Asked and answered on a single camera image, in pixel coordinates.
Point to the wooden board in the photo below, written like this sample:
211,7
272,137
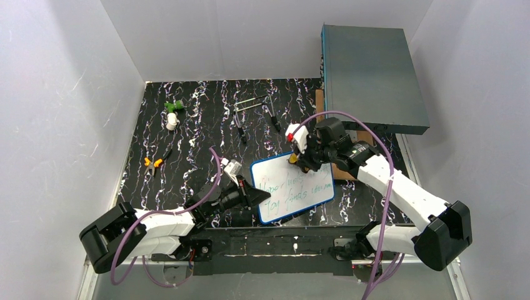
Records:
362,136

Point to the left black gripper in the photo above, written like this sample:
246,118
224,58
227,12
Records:
245,195

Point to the dark grey metal box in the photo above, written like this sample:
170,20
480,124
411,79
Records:
368,73

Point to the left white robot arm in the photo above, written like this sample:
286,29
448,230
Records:
124,232

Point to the silver metal bracket plate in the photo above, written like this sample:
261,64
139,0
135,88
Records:
353,135

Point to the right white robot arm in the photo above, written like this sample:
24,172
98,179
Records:
441,230

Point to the green white toy figure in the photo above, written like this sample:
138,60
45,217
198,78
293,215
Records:
172,116

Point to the blue framed whiteboard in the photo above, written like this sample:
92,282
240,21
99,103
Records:
292,191

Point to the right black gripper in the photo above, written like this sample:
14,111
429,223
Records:
309,153

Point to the yellow bone shaped eraser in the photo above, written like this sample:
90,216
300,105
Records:
293,158

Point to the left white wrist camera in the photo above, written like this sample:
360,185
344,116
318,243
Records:
231,168

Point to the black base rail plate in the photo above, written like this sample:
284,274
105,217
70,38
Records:
264,250

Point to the orange handled pliers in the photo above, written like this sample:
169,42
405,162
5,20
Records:
152,165

